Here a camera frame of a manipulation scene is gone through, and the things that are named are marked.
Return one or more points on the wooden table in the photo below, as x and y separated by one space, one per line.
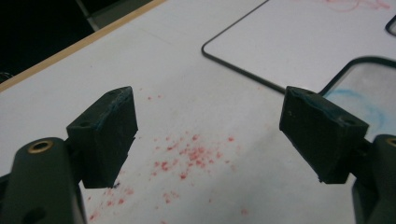
77 45

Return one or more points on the white table cover sheet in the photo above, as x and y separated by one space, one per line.
218 193

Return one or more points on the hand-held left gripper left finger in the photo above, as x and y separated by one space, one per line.
102 140

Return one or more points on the white paddle whiteboard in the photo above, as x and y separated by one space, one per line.
295 37

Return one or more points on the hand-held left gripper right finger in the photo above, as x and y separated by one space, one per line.
320 137

